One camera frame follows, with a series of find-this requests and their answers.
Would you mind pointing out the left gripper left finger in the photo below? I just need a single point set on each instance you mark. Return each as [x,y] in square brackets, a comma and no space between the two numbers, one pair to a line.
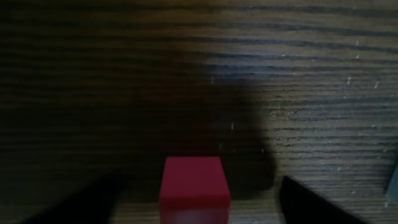
[81,205]

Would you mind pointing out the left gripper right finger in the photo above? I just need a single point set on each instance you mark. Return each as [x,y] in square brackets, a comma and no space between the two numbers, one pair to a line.
[308,207]

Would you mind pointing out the red cube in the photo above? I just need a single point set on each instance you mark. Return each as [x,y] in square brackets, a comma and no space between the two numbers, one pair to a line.
[194,186]

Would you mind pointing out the white cube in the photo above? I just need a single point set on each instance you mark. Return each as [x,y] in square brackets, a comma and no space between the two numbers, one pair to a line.
[393,183]

